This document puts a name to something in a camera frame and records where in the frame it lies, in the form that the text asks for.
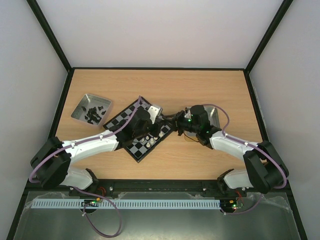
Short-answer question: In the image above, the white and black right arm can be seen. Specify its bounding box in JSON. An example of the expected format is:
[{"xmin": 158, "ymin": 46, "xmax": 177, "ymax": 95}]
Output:
[{"xmin": 164, "ymin": 105, "xmax": 289, "ymax": 196}]

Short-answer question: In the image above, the black enclosure frame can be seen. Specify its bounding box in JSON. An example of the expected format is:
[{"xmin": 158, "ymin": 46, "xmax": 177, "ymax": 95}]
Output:
[{"xmin": 4, "ymin": 0, "xmax": 310, "ymax": 240}]

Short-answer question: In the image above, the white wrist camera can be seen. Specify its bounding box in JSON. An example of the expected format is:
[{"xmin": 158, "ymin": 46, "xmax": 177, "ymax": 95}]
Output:
[
  {"xmin": 184, "ymin": 107, "xmax": 191, "ymax": 119},
  {"xmin": 147, "ymin": 105, "xmax": 163, "ymax": 124}
]

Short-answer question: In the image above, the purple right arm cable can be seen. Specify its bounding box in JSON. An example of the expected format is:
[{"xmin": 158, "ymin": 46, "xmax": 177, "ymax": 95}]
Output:
[{"xmin": 203, "ymin": 103, "xmax": 288, "ymax": 217}]

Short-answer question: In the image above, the silver metal tin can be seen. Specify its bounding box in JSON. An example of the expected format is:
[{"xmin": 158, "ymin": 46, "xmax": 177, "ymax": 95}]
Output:
[{"xmin": 70, "ymin": 93, "xmax": 113, "ymax": 128}]

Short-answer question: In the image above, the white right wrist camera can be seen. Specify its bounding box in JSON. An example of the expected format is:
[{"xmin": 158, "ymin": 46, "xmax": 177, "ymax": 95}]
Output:
[{"xmin": 184, "ymin": 107, "xmax": 191, "ymax": 119}]

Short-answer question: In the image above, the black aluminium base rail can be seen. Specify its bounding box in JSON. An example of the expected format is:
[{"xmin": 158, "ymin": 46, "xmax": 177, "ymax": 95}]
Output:
[{"xmin": 24, "ymin": 177, "xmax": 291, "ymax": 198}]

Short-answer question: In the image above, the gold-rimmed metal tin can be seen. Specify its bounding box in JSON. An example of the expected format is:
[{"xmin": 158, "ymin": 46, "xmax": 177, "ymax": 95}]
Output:
[{"xmin": 183, "ymin": 105, "xmax": 221, "ymax": 142}]

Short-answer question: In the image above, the light blue slotted cable duct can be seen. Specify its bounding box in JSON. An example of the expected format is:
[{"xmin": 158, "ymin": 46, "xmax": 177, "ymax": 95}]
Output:
[{"xmin": 30, "ymin": 199, "xmax": 221, "ymax": 210}]

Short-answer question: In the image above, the black and white chessboard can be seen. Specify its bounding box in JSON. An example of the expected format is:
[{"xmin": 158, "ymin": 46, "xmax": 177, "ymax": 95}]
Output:
[{"xmin": 103, "ymin": 100, "xmax": 173, "ymax": 163}]

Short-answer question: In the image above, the pile of black chess pieces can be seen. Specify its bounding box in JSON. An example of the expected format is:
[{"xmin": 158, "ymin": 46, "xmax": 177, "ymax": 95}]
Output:
[{"xmin": 81, "ymin": 106, "xmax": 107, "ymax": 125}]

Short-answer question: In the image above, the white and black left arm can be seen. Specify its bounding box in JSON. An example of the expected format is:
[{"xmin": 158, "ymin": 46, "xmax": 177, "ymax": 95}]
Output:
[{"xmin": 29, "ymin": 105, "xmax": 162, "ymax": 190}]

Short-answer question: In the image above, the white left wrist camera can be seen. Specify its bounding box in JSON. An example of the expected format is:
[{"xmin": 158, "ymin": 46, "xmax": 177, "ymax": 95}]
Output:
[{"xmin": 147, "ymin": 105, "xmax": 163, "ymax": 124}]

